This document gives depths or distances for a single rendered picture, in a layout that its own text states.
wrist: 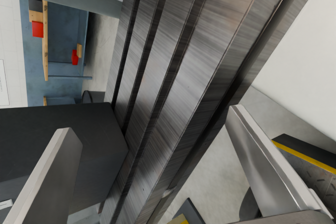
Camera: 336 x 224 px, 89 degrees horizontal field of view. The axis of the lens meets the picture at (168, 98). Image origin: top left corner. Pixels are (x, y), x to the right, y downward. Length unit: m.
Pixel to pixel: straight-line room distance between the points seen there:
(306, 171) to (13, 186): 0.74
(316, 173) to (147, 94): 0.62
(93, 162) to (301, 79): 0.29
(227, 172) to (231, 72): 1.28
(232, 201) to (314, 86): 1.35
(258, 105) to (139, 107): 0.99
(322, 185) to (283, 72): 0.58
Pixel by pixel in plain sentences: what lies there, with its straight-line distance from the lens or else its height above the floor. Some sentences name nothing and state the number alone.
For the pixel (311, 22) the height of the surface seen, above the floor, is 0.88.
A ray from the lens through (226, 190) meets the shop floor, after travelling 1.49.
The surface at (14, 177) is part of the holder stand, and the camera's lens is 0.29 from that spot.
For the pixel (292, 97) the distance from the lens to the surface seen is 0.21.
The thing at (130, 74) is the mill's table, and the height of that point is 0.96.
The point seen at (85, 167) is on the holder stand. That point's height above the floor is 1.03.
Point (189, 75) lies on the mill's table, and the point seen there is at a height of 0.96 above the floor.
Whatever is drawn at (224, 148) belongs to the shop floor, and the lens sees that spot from 1.37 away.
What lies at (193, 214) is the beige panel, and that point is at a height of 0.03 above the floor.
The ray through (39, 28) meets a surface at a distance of 4.01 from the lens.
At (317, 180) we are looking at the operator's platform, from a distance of 0.76.
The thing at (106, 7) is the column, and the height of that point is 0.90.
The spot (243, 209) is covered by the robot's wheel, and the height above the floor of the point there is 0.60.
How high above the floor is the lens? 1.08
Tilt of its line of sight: 38 degrees down
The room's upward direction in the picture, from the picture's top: 93 degrees counter-clockwise
